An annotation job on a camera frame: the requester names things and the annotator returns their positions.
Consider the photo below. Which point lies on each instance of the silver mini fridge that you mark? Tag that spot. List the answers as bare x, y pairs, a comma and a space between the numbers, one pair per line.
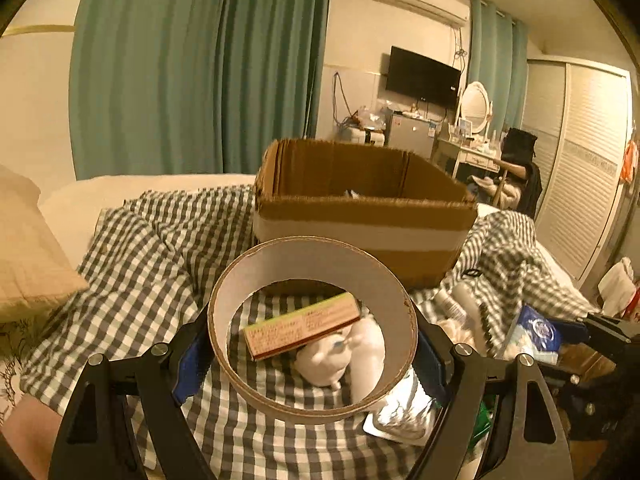
411, 134

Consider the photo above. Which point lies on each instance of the white cartoon figurine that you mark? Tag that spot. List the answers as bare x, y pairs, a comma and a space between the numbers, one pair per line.
323, 362

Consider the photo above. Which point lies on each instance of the blue cloud tissue pack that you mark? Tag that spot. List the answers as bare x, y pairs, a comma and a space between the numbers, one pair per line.
533, 334

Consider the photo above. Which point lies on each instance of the brown cardboard box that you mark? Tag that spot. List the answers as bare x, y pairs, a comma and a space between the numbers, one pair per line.
393, 204

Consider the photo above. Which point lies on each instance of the crumpled clear plastic wrapper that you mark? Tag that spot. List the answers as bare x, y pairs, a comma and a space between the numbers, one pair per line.
407, 415

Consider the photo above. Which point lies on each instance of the green plastic bag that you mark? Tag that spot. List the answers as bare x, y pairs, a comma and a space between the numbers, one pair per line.
482, 427

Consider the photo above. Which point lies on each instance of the small white tube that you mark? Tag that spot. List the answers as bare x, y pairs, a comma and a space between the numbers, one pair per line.
452, 309

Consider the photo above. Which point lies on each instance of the white louvered wardrobe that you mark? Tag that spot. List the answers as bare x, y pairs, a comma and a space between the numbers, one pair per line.
581, 113

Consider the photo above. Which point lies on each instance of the green curtain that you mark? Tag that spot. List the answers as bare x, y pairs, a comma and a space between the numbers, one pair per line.
192, 86
498, 60

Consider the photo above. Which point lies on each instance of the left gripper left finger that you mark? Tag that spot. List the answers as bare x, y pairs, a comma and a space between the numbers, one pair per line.
96, 439

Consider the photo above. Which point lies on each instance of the white plastic bottle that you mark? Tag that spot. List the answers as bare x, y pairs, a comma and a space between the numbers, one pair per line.
366, 341

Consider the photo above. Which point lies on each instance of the white suitcase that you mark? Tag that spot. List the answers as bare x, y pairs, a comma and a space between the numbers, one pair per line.
356, 135

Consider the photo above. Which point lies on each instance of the green checkered cloth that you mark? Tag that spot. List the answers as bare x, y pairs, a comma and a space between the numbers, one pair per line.
150, 268

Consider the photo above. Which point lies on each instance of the flat tan medicine box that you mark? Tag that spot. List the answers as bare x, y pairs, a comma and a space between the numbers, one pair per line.
302, 326

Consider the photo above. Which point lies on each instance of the oval vanity mirror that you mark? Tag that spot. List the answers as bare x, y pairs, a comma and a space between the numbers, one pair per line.
475, 108

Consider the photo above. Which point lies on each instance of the black wall television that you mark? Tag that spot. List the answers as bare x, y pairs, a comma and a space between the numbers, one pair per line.
423, 79

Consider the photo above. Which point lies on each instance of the white vanity table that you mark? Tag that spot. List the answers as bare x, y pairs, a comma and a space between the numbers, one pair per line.
450, 156

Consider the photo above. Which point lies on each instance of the beige pillow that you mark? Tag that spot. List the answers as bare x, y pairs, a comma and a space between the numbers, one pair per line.
36, 276

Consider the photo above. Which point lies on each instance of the chair with black clothes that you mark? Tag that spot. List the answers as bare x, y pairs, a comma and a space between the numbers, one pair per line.
519, 185

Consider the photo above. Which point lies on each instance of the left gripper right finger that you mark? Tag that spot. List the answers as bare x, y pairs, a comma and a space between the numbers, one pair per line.
526, 439

